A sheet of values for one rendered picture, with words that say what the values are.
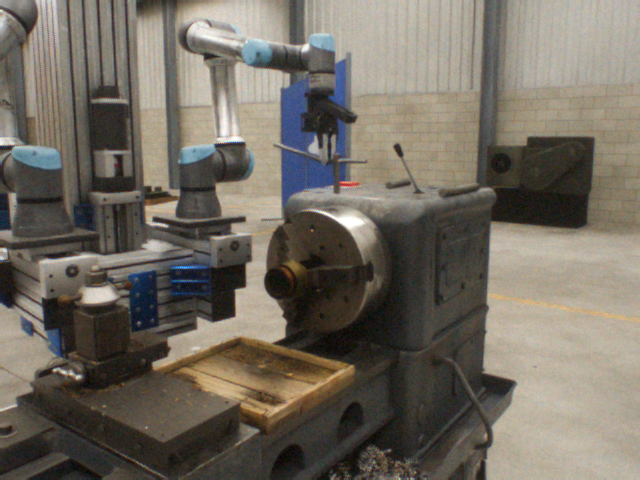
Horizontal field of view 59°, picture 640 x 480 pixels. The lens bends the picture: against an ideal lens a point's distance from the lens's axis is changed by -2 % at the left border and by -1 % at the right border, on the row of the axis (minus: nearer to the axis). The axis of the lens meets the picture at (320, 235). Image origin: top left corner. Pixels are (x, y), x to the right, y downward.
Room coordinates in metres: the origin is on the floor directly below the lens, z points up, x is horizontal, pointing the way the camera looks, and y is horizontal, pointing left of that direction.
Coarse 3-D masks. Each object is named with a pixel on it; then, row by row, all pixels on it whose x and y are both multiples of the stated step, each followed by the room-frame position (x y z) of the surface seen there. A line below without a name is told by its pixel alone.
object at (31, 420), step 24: (24, 408) 0.98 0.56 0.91; (48, 408) 0.96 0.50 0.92; (0, 432) 0.89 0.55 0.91; (24, 432) 0.90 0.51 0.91; (48, 432) 0.91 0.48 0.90; (72, 432) 0.89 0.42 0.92; (96, 432) 0.87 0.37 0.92; (240, 432) 0.87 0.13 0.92; (0, 456) 0.85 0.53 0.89; (24, 456) 0.88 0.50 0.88; (72, 456) 0.89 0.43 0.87; (96, 456) 0.85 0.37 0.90; (120, 456) 0.81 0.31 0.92; (192, 456) 0.80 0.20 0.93; (216, 456) 0.80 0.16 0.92; (240, 456) 0.84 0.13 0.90
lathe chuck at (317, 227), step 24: (288, 216) 1.43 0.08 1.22; (312, 216) 1.38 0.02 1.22; (336, 216) 1.36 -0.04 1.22; (312, 240) 1.39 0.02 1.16; (336, 240) 1.34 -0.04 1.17; (360, 240) 1.32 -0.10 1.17; (312, 264) 1.46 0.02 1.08; (336, 264) 1.34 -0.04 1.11; (360, 264) 1.30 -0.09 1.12; (384, 264) 1.36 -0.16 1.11; (336, 288) 1.34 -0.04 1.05; (360, 288) 1.30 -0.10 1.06; (312, 312) 1.39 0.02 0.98; (336, 312) 1.34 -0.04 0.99; (360, 312) 1.31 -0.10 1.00
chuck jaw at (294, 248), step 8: (288, 224) 1.41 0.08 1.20; (280, 232) 1.39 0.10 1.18; (288, 232) 1.39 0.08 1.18; (296, 232) 1.41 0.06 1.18; (280, 240) 1.39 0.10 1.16; (288, 240) 1.37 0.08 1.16; (296, 240) 1.39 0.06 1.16; (280, 248) 1.37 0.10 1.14; (288, 248) 1.35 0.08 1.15; (296, 248) 1.37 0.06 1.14; (304, 248) 1.39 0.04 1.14; (280, 256) 1.37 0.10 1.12; (288, 256) 1.33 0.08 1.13; (296, 256) 1.35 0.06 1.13; (304, 256) 1.37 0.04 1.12; (312, 256) 1.40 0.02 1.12
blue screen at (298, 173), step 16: (336, 64) 6.71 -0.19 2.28; (304, 80) 8.36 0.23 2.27; (336, 80) 6.70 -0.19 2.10; (288, 96) 9.55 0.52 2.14; (336, 96) 6.70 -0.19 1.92; (288, 112) 9.56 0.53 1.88; (288, 128) 9.57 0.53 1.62; (288, 144) 9.58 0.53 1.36; (304, 144) 8.38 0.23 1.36; (288, 160) 9.59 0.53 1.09; (304, 160) 8.38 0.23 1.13; (288, 176) 9.60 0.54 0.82; (304, 176) 8.38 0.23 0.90; (320, 176) 7.44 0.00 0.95; (288, 192) 9.62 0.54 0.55
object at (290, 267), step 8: (280, 264) 1.29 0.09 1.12; (288, 264) 1.29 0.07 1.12; (296, 264) 1.30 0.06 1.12; (272, 272) 1.27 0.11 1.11; (280, 272) 1.26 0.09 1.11; (288, 272) 1.26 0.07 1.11; (296, 272) 1.28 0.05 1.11; (304, 272) 1.29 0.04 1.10; (264, 280) 1.29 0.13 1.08; (272, 280) 1.31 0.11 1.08; (280, 280) 1.33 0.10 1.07; (288, 280) 1.25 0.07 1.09; (296, 280) 1.27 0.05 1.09; (304, 280) 1.29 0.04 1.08; (272, 288) 1.30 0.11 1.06; (280, 288) 1.32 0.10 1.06; (288, 288) 1.25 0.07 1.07; (296, 288) 1.27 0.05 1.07; (304, 288) 1.29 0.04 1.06; (272, 296) 1.27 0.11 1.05; (280, 296) 1.26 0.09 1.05; (288, 296) 1.27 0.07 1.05; (296, 296) 1.30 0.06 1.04
